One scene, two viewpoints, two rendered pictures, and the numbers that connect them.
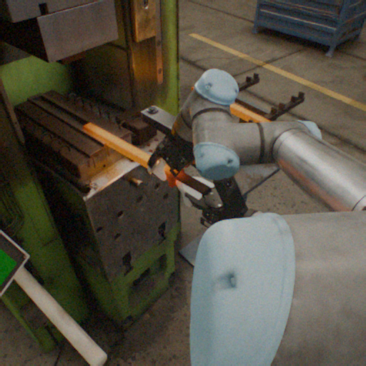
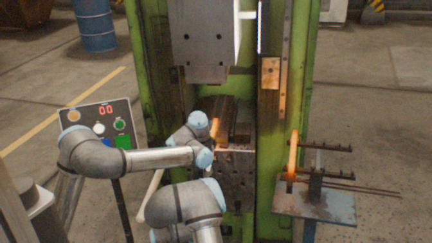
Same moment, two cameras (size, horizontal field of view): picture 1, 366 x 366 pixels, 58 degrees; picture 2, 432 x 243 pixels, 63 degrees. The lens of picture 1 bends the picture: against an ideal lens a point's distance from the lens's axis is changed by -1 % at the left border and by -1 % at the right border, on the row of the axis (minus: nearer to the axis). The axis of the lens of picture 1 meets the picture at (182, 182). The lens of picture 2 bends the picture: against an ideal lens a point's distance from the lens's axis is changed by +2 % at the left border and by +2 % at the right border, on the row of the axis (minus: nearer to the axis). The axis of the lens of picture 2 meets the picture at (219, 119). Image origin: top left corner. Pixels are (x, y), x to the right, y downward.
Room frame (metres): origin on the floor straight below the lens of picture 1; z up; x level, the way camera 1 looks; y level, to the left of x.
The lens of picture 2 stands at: (-0.01, -1.14, 2.01)
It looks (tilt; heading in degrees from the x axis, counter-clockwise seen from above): 31 degrees down; 58
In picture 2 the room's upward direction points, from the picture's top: 3 degrees counter-clockwise
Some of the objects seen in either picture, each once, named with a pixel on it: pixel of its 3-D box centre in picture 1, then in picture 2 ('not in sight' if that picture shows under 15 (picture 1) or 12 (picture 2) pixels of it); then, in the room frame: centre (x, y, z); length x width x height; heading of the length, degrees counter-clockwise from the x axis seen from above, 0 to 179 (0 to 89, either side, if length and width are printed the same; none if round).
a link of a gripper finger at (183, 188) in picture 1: (187, 196); not in sight; (0.58, -0.01, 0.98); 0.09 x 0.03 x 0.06; 52
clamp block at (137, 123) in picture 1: (136, 125); (243, 132); (0.95, 0.15, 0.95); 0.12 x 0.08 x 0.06; 49
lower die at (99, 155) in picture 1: (65, 129); (214, 116); (0.92, 0.38, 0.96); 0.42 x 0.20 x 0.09; 49
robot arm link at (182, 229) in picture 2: not in sight; (191, 230); (0.41, -0.22, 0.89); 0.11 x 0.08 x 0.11; 160
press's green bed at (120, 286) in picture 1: (109, 249); (227, 205); (0.96, 0.36, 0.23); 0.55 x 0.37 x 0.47; 49
